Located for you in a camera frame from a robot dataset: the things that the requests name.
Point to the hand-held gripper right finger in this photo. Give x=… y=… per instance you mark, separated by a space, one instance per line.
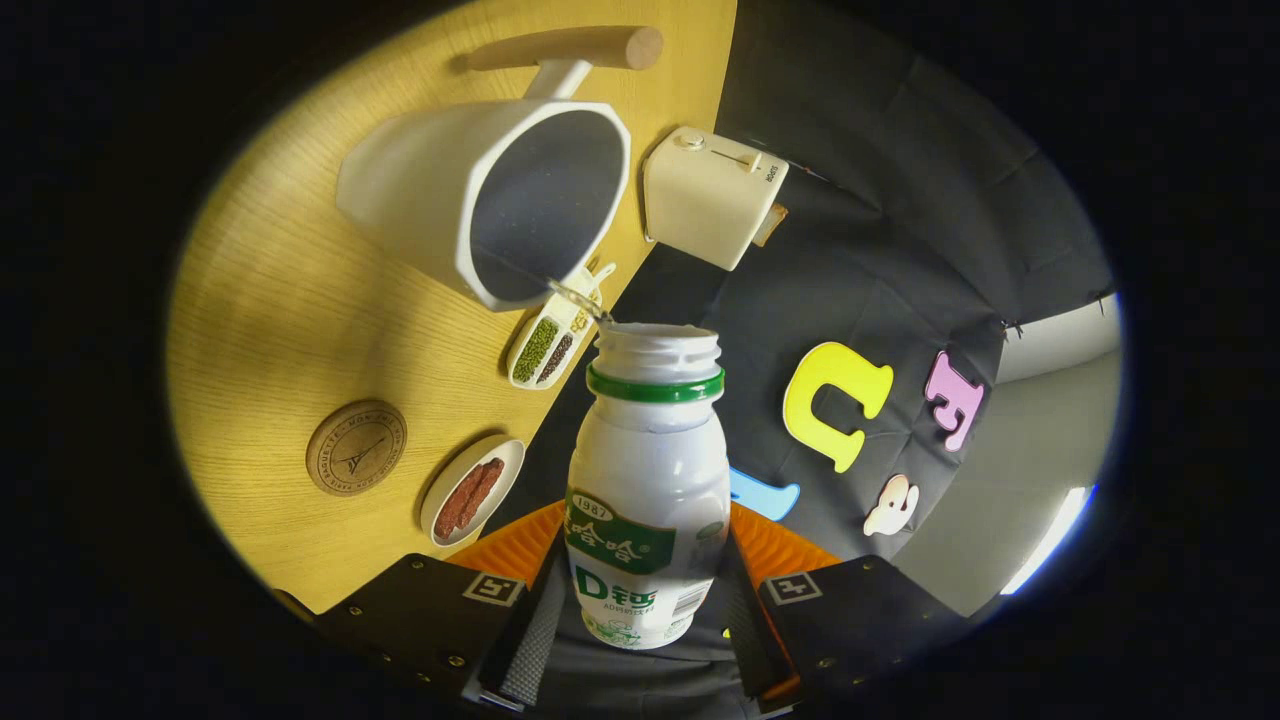
x=742 y=630

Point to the white juice bottle green label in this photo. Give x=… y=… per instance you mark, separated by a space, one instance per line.
x=650 y=450

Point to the round wooden coaster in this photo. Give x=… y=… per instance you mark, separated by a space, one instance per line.
x=357 y=448

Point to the wooden table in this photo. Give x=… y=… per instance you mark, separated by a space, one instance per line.
x=270 y=330

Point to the white divided dish of beans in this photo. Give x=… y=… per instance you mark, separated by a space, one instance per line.
x=540 y=350

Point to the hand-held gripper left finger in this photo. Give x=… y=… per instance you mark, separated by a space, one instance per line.
x=540 y=620

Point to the round white plate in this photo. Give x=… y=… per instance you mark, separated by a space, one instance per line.
x=440 y=500

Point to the toast slice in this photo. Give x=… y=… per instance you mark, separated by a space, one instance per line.
x=770 y=225

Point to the cream toaster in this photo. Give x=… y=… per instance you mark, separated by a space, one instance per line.
x=705 y=195

